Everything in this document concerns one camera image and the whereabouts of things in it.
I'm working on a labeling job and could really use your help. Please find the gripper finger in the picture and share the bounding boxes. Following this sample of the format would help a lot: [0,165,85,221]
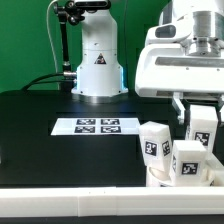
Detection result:
[217,96,224,127]

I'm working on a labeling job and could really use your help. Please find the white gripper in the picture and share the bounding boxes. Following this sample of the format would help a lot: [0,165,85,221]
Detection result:
[135,14,224,124]

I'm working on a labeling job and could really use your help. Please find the white round stool seat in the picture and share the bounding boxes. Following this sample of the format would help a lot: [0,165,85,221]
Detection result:
[146,165,215,187]

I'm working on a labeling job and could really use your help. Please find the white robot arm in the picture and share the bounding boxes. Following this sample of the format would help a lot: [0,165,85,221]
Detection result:
[73,0,224,123]

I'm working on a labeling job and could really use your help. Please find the white right fence bar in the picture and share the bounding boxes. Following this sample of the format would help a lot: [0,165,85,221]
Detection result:
[207,155,224,187]

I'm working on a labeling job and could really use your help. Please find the white fence bar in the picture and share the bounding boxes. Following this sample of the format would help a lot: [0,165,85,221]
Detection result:
[207,155,224,187]
[0,187,224,218]

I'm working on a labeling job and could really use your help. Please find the white marker sheet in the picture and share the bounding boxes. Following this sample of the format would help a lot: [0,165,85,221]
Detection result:
[51,118,140,136]

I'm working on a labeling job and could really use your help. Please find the white front fence bar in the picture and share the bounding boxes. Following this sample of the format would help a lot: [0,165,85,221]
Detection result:
[0,187,224,218]

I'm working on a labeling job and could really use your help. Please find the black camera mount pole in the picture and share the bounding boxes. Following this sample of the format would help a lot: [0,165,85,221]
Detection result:
[53,0,111,89]

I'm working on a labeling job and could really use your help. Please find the black cables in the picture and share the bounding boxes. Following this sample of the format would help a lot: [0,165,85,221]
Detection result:
[21,70,78,92]

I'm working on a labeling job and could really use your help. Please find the white cable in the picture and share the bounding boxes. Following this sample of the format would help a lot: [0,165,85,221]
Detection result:
[45,0,60,74]

